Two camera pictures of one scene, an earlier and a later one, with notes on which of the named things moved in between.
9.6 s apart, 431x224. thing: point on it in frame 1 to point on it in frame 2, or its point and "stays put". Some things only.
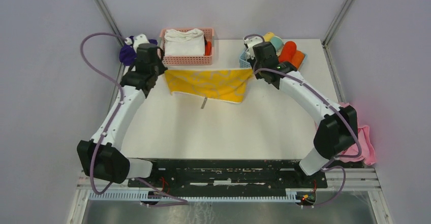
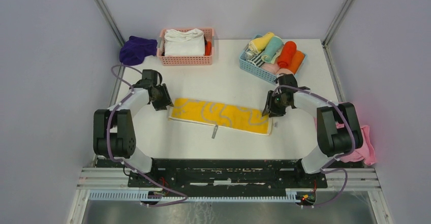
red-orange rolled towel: [289, 49] stays put
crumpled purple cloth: [127, 54] stays put
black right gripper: [258, 75] to [270, 106]
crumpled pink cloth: [368, 155] stays put
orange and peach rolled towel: [297, 58] stays put
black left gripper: [162, 67] to [166, 101]
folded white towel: [184, 42] stays put
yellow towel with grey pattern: [225, 85] to [247, 120]
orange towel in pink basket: [208, 49] stays put
